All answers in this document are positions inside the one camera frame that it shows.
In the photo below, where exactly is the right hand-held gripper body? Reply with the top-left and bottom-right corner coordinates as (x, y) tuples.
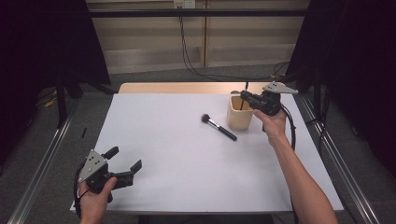
(253, 81), (299, 117)

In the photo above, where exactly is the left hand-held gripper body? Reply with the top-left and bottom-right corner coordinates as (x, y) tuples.
(77, 148), (134, 203)

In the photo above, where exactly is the thin black makeup brush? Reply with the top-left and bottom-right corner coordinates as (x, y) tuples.
(240, 81), (250, 111)

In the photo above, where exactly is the cream square brush holder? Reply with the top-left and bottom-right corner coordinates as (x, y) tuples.
(226, 94), (255, 131)

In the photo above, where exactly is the large black makeup brush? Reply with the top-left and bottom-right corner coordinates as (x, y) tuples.
(201, 113), (238, 142)

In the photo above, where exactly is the person's right hand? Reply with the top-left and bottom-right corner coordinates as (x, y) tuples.
(252, 109), (289, 147)

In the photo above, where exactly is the person's left hand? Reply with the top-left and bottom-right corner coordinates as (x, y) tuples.
(78, 176), (118, 220)

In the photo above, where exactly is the white table mat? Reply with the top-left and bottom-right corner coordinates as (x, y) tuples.
(69, 92), (345, 214)

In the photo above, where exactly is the wooden table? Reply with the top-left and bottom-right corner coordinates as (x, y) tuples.
(118, 81), (289, 95)

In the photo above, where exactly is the black metal stand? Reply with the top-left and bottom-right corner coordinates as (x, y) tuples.
(55, 69), (117, 129)

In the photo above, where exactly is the black horizontal bar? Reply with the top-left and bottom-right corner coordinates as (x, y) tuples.
(88, 8), (312, 19)

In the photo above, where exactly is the black curtain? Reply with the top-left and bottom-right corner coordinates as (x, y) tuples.
(0, 0), (112, 162)
(284, 0), (396, 175)

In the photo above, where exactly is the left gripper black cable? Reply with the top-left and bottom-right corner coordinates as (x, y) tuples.
(73, 162), (88, 218)

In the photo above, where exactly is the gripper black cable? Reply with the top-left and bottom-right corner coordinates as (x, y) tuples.
(73, 162), (88, 218)
(279, 105), (297, 152)

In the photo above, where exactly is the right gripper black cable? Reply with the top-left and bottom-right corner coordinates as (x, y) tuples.
(279, 105), (297, 152)

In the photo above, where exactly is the aluminium floor rail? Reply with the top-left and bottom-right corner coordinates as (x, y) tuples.
(297, 92), (381, 224)
(7, 99), (79, 224)

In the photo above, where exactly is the black wall socket cable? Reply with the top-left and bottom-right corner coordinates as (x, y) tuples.
(178, 7), (290, 82)

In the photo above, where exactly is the white wall socket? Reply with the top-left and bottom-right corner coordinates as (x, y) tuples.
(173, 0), (196, 9)

